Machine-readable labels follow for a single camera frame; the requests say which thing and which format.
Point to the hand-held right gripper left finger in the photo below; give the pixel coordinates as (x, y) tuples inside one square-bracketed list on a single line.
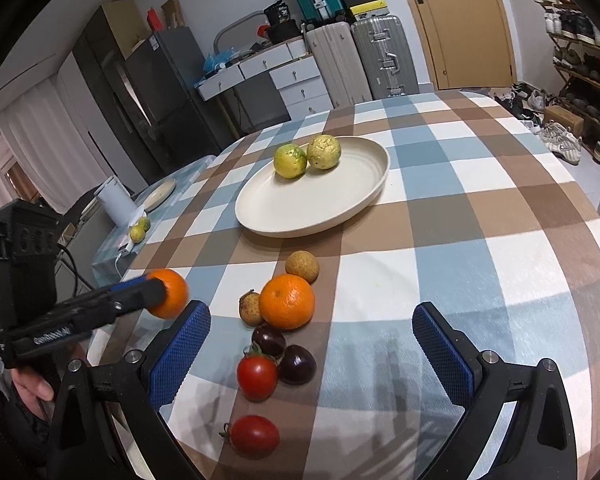
[(180, 350)]

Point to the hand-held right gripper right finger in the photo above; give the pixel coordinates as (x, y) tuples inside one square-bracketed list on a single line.
[(440, 345)]

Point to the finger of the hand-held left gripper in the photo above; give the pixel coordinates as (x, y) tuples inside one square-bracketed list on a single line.
[(125, 302), (130, 284)]

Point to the orange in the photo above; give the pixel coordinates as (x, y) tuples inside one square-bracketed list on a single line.
[(172, 295), (286, 301)]

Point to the red cherry tomato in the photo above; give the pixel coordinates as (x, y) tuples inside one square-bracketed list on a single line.
[(253, 436), (256, 375)]

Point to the brown longan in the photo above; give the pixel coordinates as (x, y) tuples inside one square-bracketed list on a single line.
[(302, 266), (250, 308)]

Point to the dark purple plum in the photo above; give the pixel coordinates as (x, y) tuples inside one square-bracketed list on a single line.
[(268, 340), (297, 365)]

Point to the cream oval plate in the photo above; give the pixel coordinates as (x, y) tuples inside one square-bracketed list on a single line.
[(305, 205)]

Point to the person's left forearm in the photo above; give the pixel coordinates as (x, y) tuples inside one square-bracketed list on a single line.
[(10, 435)]

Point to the person's left hand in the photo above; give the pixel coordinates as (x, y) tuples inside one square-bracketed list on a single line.
[(30, 385)]

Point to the small green citrus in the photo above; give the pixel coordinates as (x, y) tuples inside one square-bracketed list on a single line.
[(144, 221), (138, 233)]

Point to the small beige plate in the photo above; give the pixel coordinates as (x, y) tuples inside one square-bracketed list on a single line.
[(159, 195)]

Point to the white curtain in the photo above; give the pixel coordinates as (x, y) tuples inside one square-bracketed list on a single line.
[(35, 160)]

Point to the brown blue checked tablecloth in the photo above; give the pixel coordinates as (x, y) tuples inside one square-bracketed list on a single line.
[(455, 220)]

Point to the dark grey fridge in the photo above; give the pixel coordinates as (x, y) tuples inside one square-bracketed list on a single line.
[(170, 95)]

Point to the smooth green-yellow citrus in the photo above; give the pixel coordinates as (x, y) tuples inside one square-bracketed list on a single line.
[(290, 161)]

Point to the bumpy pale yellow citrus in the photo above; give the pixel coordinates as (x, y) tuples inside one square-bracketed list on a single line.
[(323, 151)]

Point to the white sneakers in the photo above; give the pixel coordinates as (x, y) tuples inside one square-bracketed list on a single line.
[(562, 141)]

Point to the blue plastic bag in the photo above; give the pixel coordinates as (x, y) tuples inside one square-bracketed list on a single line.
[(220, 60)]

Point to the large cardboard box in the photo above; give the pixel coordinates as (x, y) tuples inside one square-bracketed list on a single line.
[(125, 25)]

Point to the small cardboard box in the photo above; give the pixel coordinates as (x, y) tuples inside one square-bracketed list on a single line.
[(562, 117)]

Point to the white desk with drawers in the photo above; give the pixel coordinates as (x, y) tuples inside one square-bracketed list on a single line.
[(300, 85)]

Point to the grey curved tube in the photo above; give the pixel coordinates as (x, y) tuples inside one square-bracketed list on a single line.
[(230, 25)]

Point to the silver suitcase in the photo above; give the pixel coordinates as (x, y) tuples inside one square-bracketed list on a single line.
[(384, 57)]

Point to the beige suitcase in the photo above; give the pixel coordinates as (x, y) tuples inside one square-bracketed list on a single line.
[(337, 65)]

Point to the wooden shoe rack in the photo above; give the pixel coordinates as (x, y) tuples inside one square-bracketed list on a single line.
[(585, 75)]

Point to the black bag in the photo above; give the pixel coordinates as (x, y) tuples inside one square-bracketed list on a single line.
[(280, 12)]

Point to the wooden door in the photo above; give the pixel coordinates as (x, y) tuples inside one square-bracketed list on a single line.
[(460, 25)]

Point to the black yellow shoe box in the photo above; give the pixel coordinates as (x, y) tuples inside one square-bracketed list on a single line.
[(370, 9)]

